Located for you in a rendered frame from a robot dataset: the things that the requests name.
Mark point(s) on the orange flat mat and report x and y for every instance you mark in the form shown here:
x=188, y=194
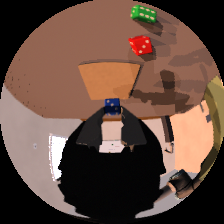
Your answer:
x=105, y=80

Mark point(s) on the blue die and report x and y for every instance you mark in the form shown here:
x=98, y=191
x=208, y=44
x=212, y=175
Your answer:
x=112, y=106

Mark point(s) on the red die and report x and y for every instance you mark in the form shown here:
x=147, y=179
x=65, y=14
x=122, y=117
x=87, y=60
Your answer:
x=141, y=45

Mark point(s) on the green die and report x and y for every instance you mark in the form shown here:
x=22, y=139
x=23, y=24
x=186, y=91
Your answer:
x=144, y=14

